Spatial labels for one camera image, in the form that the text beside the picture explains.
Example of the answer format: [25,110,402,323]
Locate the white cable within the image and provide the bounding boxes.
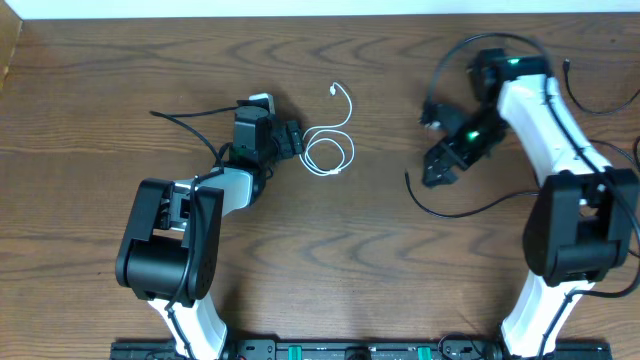
[298,81,357,178]

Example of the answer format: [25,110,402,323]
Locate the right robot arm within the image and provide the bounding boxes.
[421,48,639,359]

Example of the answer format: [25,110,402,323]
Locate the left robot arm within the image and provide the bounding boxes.
[115,93,302,359]

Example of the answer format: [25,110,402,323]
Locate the black cable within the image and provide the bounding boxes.
[562,58,640,174]
[403,168,541,220]

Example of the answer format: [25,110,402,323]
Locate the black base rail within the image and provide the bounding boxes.
[108,335,613,360]

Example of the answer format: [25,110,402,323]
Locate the left camera cable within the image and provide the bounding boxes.
[148,104,241,360]

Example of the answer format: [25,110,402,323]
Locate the camera cable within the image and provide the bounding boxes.
[422,32,640,360]
[148,104,241,360]

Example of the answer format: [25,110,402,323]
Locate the right camera cable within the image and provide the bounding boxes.
[422,32,640,360]

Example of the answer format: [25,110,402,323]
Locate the wooden side panel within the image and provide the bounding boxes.
[0,0,23,89]

